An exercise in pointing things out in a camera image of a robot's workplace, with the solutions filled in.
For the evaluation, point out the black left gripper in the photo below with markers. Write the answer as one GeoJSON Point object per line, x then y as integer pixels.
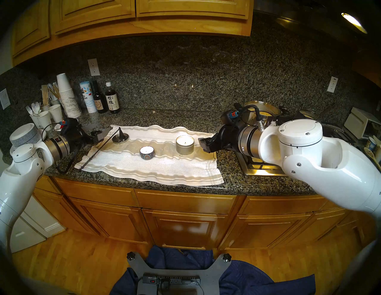
{"type": "Point", "coordinates": [76, 138]}

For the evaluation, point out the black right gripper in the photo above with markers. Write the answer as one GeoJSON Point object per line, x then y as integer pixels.
{"type": "Point", "coordinates": [229, 138]}

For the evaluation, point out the black candle snuffer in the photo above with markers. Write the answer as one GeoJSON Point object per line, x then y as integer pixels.
{"type": "Point", "coordinates": [121, 135]}

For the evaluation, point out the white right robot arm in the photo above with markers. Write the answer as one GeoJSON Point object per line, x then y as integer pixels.
{"type": "Point", "coordinates": [312, 160]}

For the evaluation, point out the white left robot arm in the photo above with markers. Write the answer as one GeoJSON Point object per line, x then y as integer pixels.
{"type": "Point", "coordinates": [20, 178]}

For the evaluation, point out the large silver tin candle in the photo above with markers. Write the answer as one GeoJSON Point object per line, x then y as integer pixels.
{"type": "Point", "coordinates": [184, 148]}

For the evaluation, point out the small patterned tin candle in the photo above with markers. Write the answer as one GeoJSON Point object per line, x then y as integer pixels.
{"type": "Point", "coordinates": [147, 154]}

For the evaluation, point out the small round metal dish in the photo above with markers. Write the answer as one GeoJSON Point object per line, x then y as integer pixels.
{"type": "Point", "coordinates": [116, 139]}

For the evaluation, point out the dark bottle brown label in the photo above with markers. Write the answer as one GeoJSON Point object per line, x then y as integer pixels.
{"type": "Point", "coordinates": [100, 104]}

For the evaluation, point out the soy sauce bottle white label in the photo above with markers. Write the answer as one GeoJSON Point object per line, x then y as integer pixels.
{"type": "Point", "coordinates": [113, 102]}

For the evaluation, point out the white salt canister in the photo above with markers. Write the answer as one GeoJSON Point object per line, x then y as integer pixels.
{"type": "Point", "coordinates": [88, 98]}

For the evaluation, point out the small plate with red packet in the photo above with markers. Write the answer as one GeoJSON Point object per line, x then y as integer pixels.
{"type": "Point", "coordinates": [57, 128]}

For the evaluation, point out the tall stack of paper cups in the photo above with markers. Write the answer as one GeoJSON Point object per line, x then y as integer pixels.
{"type": "Point", "coordinates": [70, 101]}

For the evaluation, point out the white striped kitchen towel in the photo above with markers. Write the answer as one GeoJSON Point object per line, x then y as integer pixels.
{"type": "Point", "coordinates": [178, 169]}

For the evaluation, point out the white paper cup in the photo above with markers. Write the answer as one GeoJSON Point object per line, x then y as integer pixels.
{"type": "Point", "coordinates": [44, 120]}
{"type": "Point", "coordinates": [33, 121]}
{"type": "Point", "coordinates": [55, 113]}

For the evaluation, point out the paper cup with chopsticks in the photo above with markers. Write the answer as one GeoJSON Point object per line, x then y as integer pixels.
{"type": "Point", "coordinates": [55, 102]}

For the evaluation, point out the paper cup with wooden stick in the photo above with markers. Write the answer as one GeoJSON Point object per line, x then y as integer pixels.
{"type": "Point", "coordinates": [45, 107]}

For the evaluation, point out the bundle of wrapped chopsticks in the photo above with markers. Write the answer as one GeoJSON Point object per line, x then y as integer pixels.
{"type": "Point", "coordinates": [54, 90]}

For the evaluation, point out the flat wooden stick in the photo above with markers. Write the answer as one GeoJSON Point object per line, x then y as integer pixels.
{"type": "Point", "coordinates": [44, 93]}

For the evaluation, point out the wooden lower cabinets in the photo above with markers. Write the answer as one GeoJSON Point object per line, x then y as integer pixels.
{"type": "Point", "coordinates": [184, 202]}

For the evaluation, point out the wooden cabinets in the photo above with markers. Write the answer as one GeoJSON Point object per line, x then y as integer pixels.
{"type": "Point", "coordinates": [184, 202]}
{"type": "Point", "coordinates": [119, 17]}

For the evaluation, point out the white plastic fork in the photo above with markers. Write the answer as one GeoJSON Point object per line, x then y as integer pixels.
{"type": "Point", "coordinates": [36, 107]}
{"type": "Point", "coordinates": [29, 110]}

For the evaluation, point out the stainless steel pot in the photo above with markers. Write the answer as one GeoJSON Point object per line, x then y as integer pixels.
{"type": "Point", "coordinates": [268, 108]}

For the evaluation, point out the dark pan with lid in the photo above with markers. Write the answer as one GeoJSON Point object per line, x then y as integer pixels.
{"type": "Point", "coordinates": [308, 113]}

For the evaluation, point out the black base knob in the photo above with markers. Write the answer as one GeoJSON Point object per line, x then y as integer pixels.
{"type": "Point", "coordinates": [131, 256]}
{"type": "Point", "coordinates": [227, 257]}

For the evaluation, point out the wooden upper cabinets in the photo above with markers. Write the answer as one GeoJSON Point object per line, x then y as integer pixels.
{"type": "Point", "coordinates": [119, 17]}

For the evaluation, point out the dark blue cloth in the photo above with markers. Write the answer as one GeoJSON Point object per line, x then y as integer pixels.
{"type": "Point", "coordinates": [253, 276]}

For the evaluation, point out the black power strip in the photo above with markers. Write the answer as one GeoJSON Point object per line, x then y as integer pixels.
{"type": "Point", "coordinates": [172, 279]}

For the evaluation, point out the white countertop appliance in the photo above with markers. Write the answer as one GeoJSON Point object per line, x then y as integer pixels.
{"type": "Point", "coordinates": [357, 122]}

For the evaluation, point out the printed paper cup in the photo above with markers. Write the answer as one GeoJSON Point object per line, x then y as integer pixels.
{"type": "Point", "coordinates": [371, 143]}

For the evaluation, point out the black range hood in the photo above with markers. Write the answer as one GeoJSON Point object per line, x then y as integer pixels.
{"type": "Point", "coordinates": [312, 17]}

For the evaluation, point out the range hood lamp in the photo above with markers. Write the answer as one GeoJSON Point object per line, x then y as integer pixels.
{"type": "Point", "coordinates": [354, 22]}

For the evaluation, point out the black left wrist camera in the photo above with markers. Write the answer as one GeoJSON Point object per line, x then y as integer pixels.
{"type": "Point", "coordinates": [69, 123]}

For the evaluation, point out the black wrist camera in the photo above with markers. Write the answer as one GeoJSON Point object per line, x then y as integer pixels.
{"type": "Point", "coordinates": [69, 123]}
{"type": "Point", "coordinates": [230, 116]}

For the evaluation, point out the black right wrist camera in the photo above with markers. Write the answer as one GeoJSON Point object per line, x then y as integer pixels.
{"type": "Point", "coordinates": [230, 116]}

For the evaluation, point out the white wall outlet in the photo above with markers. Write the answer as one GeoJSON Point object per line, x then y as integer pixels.
{"type": "Point", "coordinates": [93, 67]}
{"type": "Point", "coordinates": [332, 84]}

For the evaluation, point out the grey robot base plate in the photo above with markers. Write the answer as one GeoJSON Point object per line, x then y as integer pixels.
{"type": "Point", "coordinates": [214, 273]}

